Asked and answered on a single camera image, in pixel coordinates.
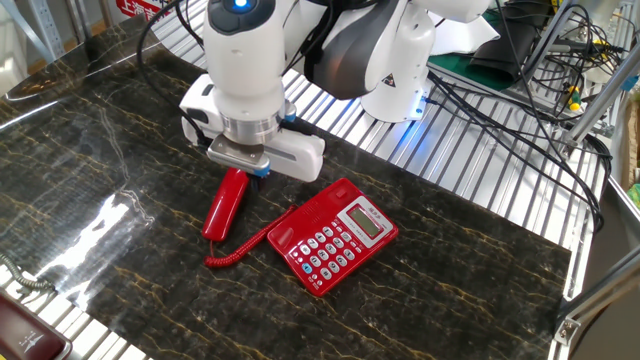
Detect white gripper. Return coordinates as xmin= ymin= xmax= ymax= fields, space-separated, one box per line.
xmin=178 ymin=73 xmax=327 ymax=195

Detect red telephone handset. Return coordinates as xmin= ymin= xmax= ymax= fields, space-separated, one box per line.
xmin=201 ymin=167 xmax=251 ymax=243

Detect red telephone cord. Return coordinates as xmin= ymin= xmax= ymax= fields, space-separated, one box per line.
xmin=202 ymin=203 xmax=300 ymax=269

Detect dark red telephone base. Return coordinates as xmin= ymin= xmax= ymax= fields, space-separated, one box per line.
xmin=0 ymin=288 xmax=74 ymax=360

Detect dark marble pattern mat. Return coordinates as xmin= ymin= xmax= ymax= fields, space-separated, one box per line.
xmin=0 ymin=14 xmax=572 ymax=360

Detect red white printed sign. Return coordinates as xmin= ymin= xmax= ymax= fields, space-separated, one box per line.
xmin=115 ymin=0 xmax=177 ymax=27

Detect grey perforated metal upright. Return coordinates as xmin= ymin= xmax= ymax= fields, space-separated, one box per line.
xmin=27 ymin=0 xmax=67 ymax=61

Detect white paper sheet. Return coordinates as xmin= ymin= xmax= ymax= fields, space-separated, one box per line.
xmin=429 ymin=17 xmax=501 ymax=56

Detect black fabric pouch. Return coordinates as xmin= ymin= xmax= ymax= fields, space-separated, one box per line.
xmin=469 ymin=0 xmax=557 ymax=84

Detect grey metal bar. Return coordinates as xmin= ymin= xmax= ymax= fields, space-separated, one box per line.
xmin=519 ymin=0 xmax=584 ymax=86

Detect aluminium profile strut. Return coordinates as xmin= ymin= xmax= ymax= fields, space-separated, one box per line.
xmin=558 ymin=42 xmax=640 ymax=160

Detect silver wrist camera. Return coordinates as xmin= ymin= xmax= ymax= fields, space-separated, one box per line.
xmin=206 ymin=134 xmax=272 ymax=180

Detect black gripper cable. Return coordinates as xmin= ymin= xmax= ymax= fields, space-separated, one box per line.
xmin=136 ymin=0 xmax=214 ymax=150

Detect grey coiled telephone cord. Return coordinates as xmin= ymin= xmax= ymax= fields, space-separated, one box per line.
xmin=0 ymin=252 xmax=57 ymax=296

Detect black cable bundle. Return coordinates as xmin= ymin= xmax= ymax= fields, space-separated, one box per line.
xmin=424 ymin=0 xmax=615 ymax=235

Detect aluminium strut with bracket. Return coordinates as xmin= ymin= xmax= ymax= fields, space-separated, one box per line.
xmin=552 ymin=244 xmax=640 ymax=360

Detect tangled thin black wires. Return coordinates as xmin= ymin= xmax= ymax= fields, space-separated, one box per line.
xmin=529 ymin=2 xmax=629 ymax=124

